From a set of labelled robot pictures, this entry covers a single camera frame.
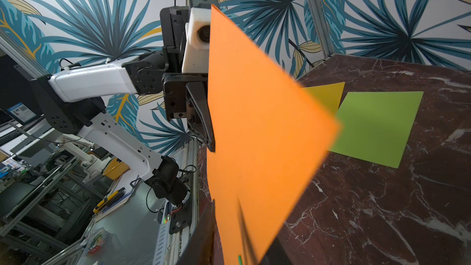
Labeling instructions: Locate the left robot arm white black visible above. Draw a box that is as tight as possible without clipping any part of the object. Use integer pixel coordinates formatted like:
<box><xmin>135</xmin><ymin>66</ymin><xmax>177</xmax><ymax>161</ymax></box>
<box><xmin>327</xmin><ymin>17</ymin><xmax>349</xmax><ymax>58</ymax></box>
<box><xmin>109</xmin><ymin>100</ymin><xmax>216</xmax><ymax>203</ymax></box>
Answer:
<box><xmin>30</xmin><ymin>6</ymin><xmax>215</xmax><ymax>206</ymax></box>

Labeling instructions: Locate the green paper sheet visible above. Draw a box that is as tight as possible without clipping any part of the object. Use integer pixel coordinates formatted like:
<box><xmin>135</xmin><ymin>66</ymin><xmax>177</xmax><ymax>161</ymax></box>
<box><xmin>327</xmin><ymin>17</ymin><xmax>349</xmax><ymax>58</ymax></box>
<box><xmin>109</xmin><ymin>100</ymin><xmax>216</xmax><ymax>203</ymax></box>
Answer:
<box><xmin>330</xmin><ymin>92</ymin><xmax>423</xmax><ymax>169</ymax></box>

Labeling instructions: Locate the orange paper sheet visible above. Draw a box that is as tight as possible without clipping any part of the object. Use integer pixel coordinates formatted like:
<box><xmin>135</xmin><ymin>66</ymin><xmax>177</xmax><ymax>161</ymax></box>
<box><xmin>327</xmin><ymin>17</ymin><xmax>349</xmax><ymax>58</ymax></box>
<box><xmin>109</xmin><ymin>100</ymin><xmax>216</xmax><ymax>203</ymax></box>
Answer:
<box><xmin>207</xmin><ymin>7</ymin><xmax>340</xmax><ymax>265</ymax></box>

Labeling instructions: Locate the yellow paper sheet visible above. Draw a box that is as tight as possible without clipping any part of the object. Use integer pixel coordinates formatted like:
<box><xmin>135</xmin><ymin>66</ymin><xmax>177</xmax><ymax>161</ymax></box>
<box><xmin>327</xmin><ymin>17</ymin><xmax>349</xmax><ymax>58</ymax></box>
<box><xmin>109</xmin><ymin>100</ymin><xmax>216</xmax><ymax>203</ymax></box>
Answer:
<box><xmin>304</xmin><ymin>82</ymin><xmax>345</xmax><ymax>115</ymax></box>

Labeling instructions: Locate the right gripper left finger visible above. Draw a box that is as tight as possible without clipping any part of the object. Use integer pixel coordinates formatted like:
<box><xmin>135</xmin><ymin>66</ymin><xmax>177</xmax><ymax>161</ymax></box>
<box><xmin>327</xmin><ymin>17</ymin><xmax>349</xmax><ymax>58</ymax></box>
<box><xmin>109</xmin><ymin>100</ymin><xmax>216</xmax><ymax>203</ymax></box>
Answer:
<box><xmin>176</xmin><ymin>201</ymin><xmax>215</xmax><ymax>265</ymax></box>

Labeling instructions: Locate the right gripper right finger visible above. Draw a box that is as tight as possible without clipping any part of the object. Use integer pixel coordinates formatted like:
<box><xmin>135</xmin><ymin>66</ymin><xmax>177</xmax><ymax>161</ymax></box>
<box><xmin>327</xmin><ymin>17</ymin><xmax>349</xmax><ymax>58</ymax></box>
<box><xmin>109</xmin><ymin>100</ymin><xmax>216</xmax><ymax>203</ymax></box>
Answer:
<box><xmin>260</xmin><ymin>238</ymin><xmax>292</xmax><ymax>265</ymax></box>

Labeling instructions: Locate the aluminium front rail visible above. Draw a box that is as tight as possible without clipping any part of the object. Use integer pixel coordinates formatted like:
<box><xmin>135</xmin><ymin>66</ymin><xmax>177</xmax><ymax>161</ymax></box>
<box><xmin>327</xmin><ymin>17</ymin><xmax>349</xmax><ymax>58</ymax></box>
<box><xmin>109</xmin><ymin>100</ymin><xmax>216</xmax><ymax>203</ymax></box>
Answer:
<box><xmin>153</xmin><ymin>140</ymin><xmax>199</xmax><ymax>265</ymax></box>

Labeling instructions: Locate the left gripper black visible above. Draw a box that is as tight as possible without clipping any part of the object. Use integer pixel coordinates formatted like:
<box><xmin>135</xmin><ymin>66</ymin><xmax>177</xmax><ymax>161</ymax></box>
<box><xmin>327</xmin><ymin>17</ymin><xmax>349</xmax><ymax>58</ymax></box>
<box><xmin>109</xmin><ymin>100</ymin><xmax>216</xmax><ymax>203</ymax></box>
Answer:
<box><xmin>163</xmin><ymin>73</ymin><xmax>215</xmax><ymax>153</ymax></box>

